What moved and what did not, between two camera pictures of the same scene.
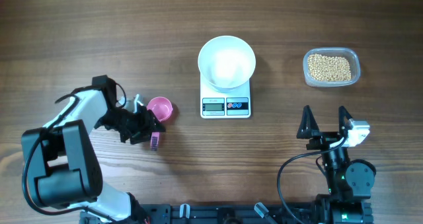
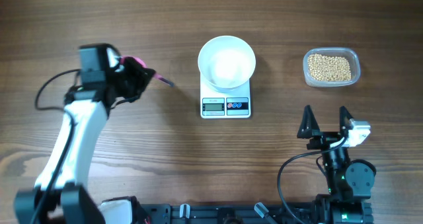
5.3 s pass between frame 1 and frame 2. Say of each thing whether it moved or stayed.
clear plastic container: stayed
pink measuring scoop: moved
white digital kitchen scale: stayed
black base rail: stayed
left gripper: moved
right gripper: stayed
